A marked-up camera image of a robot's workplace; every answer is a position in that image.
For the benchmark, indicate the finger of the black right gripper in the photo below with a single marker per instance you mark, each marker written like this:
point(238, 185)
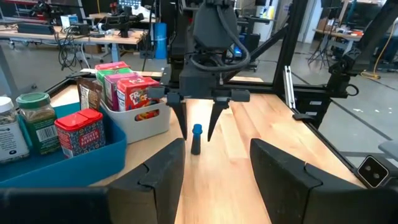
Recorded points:
point(219, 109)
point(180, 109)

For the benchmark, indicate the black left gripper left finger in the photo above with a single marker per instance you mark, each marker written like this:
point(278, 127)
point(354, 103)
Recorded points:
point(168, 180)

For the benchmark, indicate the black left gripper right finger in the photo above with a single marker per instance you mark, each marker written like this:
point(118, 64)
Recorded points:
point(280, 186)

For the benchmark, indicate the small blue cube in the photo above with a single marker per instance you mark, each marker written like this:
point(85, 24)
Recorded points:
point(196, 140)

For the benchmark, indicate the red Froot Loops cereal box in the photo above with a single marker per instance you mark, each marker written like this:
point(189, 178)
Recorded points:
point(136, 93)

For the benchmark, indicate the purple Raisin Bran cereal box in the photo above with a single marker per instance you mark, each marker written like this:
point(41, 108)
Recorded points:
point(110, 93)

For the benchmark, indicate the red mini cereal box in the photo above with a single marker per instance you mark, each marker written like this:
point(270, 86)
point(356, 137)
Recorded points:
point(112, 65)

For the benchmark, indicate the blue plastic bin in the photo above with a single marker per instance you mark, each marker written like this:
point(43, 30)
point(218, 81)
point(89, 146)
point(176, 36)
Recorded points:
point(77, 169)

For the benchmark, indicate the orange bottle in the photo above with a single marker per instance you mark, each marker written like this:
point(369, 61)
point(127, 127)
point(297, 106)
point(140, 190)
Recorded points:
point(88, 95)

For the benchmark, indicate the red smoked paprika tin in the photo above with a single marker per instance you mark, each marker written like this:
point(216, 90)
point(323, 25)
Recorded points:
point(81, 133)

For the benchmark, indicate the green lid spice jar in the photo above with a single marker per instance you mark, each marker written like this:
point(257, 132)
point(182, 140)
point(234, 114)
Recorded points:
point(38, 124)

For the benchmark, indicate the white lid spice jar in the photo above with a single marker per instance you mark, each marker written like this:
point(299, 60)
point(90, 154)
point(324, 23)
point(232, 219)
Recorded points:
point(11, 140)

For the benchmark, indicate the black idle robot arm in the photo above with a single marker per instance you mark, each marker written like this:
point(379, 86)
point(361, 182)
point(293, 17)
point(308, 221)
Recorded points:
point(121, 21)

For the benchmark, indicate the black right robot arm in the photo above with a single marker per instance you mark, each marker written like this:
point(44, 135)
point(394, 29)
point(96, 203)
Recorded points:
point(214, 25)

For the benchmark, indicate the blue cylindrical bin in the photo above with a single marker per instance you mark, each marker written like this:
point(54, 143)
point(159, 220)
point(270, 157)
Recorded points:
point(160, 40)

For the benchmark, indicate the black computer tower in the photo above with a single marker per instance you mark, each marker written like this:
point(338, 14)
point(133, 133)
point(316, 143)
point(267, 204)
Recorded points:
point(248, 43)

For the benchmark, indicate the silver aluminium bar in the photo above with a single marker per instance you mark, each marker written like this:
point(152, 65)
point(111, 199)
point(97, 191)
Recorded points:
point(289, 87)

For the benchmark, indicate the light wood workbench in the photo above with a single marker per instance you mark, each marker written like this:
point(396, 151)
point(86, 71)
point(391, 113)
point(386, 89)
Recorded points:
point(118, 39)
point(339, 35)

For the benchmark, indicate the black aluminium table frame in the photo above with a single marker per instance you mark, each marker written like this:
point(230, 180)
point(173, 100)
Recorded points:
point(289, 46)

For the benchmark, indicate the black table-level camera box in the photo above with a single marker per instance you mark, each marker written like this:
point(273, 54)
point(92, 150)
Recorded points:
point(373, 171)

